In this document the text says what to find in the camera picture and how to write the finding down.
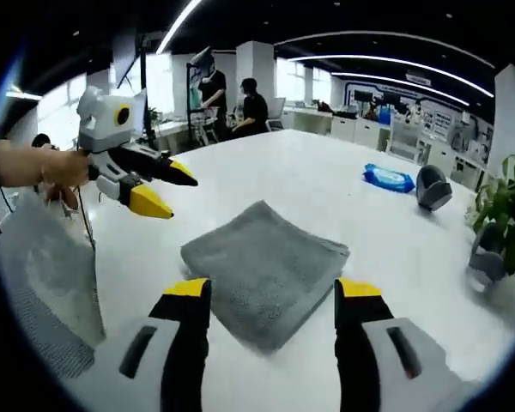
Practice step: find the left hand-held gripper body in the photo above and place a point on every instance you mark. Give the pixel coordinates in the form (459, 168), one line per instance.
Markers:
(103, 124)

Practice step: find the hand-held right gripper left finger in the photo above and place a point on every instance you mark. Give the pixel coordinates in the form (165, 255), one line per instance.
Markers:
(184, 335)

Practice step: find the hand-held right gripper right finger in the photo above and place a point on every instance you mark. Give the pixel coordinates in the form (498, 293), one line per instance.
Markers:
(360, 339)

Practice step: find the grey towel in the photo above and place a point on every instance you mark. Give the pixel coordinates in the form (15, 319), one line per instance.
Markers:
(266, 274)

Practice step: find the person's left hand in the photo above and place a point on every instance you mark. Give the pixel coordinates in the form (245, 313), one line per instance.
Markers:
(66, 169)

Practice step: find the black stand pole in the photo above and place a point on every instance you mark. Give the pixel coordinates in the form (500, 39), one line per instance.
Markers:
(145, 94)

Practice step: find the grey mesh office chair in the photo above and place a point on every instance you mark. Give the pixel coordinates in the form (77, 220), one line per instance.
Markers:
(47, 279)

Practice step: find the white table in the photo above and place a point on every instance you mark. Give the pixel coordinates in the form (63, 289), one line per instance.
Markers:
(283, 171)

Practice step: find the blue wipes packet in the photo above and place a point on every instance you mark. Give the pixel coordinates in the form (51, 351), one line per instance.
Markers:
(388, 179)

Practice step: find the grey headband device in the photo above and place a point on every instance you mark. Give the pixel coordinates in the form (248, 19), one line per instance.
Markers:
(431, 189)

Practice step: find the green potted plant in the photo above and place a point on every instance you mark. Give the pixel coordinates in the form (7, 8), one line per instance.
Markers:
(510, 206)

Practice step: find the blue storage box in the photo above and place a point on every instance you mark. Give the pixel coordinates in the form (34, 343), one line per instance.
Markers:
(384, 116)

